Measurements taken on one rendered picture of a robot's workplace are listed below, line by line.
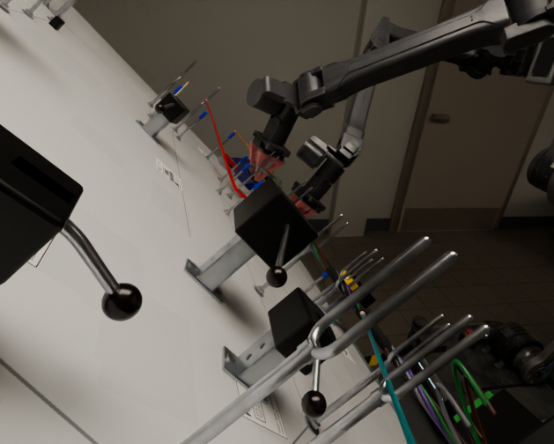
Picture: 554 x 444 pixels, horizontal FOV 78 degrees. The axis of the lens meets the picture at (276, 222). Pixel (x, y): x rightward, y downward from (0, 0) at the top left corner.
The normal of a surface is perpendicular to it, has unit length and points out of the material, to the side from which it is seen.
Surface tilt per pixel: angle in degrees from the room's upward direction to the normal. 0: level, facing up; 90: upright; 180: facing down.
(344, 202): 90
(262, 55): 90
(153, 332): 48
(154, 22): 90
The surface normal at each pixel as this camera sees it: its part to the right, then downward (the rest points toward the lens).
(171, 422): 0.76, -0.65
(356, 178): 0.16, 0.46
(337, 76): -0.49, -0.20
